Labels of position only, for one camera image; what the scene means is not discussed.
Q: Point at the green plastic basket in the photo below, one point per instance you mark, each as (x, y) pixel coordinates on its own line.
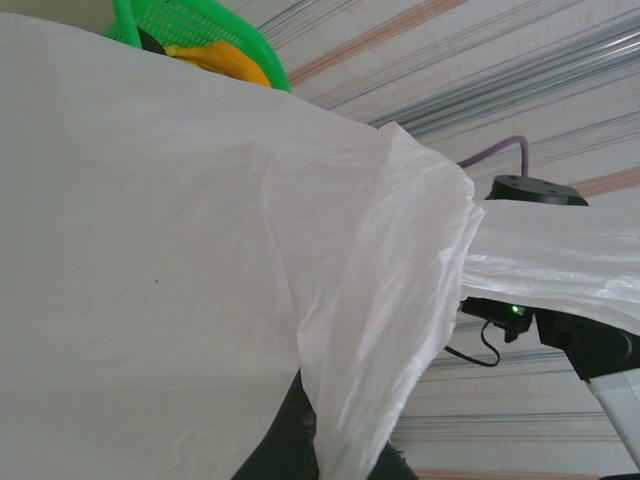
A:
(225, 30)

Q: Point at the white plastic bag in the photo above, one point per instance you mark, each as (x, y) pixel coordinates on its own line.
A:
(150, 250)

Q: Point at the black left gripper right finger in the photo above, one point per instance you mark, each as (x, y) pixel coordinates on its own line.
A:
(395, 467)

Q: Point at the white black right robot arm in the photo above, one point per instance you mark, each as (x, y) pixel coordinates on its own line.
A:
(625, 410)

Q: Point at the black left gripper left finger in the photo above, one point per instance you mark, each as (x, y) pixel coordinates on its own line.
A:
(285, 450)

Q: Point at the black fake fruit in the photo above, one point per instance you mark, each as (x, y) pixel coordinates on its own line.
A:
(152, 42)

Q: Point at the yellow fake banana bunch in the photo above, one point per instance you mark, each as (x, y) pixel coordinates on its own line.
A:
(225, 60)

